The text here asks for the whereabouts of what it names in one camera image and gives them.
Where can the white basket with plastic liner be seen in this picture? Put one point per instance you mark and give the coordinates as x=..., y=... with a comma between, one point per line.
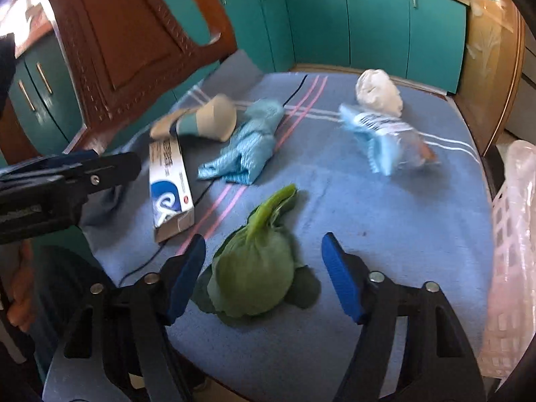
x=508, y=259

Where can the light blue cloth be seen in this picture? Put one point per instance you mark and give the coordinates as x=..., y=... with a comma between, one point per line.
x=251, y=146

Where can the white crumpled tissue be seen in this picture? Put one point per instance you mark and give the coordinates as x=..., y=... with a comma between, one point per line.
x=377, y=90

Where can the beige paper cup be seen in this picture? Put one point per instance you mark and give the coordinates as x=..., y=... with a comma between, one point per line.
x=213, y=119

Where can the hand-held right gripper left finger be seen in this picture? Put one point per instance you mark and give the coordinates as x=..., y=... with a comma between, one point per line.
x=186, y=280

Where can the green vegetable leaf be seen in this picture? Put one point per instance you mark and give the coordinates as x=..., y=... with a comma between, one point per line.
x=251, y=272

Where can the blue striped seat cloth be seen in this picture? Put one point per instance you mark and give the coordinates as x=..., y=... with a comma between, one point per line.
x=377, y=238

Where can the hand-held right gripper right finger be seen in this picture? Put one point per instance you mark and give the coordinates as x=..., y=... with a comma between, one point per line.
x=341, y=278

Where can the person's left hand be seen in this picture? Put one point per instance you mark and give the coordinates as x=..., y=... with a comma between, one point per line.
x=23, y=293

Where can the white and blue toothpaste box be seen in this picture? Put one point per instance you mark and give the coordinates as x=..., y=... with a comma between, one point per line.
x=167, y=192

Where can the glass door with wooden frame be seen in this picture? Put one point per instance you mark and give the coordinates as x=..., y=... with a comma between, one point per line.
x=490, y=71

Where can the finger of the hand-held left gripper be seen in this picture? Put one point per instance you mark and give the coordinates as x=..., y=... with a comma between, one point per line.
x=113, y=169
x=42, y=165

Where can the clear printed plastic bag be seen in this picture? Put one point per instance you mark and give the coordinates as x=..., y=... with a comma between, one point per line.
x=389, y=142

